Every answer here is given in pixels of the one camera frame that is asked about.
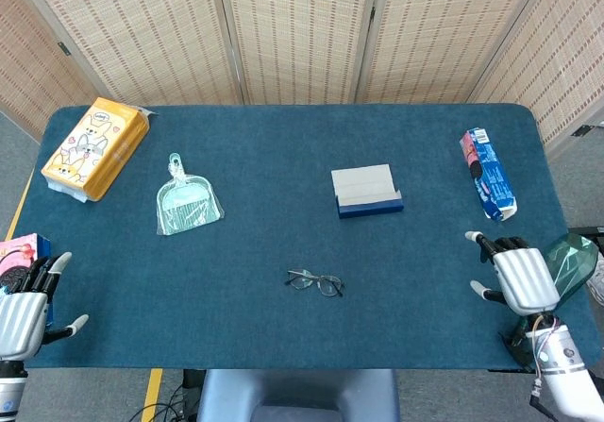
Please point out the pink Oreo cookie box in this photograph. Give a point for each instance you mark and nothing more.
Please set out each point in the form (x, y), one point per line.
(19, 252)

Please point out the woven folding screen panel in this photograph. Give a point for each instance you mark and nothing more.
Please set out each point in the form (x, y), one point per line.
(141, 39)
(297, 39)
(566, 63)
(28, 63)
(434, 39)

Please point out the teal dustpan brush set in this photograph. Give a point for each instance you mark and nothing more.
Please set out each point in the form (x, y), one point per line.
(186, 205)

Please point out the blue felt table cover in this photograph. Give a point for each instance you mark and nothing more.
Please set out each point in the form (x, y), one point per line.
(283, 157)

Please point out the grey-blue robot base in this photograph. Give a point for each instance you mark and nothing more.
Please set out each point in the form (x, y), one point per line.
(297, 393)

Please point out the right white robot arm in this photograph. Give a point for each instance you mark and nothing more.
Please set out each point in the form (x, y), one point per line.
(561, 360)

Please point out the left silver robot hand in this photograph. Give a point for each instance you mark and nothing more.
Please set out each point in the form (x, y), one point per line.
(21, 318)

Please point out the black equipment base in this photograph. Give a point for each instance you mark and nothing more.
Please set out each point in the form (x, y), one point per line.
(590, 231)

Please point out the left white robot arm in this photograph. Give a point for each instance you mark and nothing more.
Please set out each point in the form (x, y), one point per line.
(9, 393)

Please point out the blue Oreo cookie box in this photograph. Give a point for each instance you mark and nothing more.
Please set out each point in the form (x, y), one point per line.
(491, 176)

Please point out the blue glasses case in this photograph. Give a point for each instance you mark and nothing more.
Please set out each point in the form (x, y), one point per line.
(365, 190)

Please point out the green glass vase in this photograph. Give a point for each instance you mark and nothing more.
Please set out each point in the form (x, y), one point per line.
(571, 261)

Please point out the grey white sneaker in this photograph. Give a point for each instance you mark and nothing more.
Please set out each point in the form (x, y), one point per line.
(597, 280)

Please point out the yellow corgi tissue pack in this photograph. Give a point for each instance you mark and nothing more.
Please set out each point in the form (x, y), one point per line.
(89, 148)

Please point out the black table leg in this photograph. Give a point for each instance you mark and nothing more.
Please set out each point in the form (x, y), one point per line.
(191, 384)

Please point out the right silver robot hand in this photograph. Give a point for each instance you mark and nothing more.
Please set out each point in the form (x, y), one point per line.
(526, 280)

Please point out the black eyeglasses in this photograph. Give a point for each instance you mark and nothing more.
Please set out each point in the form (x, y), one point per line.
(329, 286)

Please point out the metal screen hinge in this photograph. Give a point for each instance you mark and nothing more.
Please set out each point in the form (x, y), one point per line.
(373, 14)
(64, 49)

